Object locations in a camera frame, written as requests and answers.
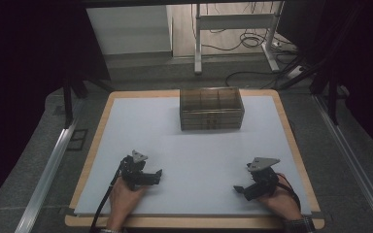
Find brown transparent drawer box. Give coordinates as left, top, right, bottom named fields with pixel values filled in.
left=179, top=85, right=246, bottom=132

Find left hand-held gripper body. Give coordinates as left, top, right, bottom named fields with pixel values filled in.
left=119, top=149, right=153, bottom=191

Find dark curtain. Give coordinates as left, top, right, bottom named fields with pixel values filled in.
left=0, top=0, right=112, bottom=216
left=276, top=0, right=373, bottom=163

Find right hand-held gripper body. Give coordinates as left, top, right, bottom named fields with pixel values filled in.
left=246, top=156, right=282, bottom=202

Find person's left hand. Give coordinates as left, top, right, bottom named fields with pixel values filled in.
left=109, top=177, right=150, bottom=225

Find aluminium floor rail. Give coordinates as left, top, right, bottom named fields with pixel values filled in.
left=313, top=94, right=373, bottom=233
left=14, top=100, right=85, bottom=233

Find white table mat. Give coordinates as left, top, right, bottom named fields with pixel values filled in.
left=73, top=95, right=314, bottom=217

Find person's right hand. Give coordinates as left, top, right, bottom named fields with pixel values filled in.
left=256, top=173, right=303, bottom=221

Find white metal desk frame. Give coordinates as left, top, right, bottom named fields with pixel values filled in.
left=193, top=2, right=286, bottom=76

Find black and red gripper cable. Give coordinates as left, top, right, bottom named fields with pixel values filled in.
left=276, top=174, right=302, bottom=212

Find dark wrist strap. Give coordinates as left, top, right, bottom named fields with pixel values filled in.
left=282, top=216, right=317, bottom=233

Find white cabinet panel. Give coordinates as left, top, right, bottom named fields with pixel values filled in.
left=85, top=5, right=174, bottom=56

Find black metal stand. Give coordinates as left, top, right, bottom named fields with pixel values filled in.
left=276, top=3, right=363, bottom=126
left=61, top=76, right=115, bottom=130

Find black floor cables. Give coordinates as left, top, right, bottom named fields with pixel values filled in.
left=190, top=3, right=305, bottom=90

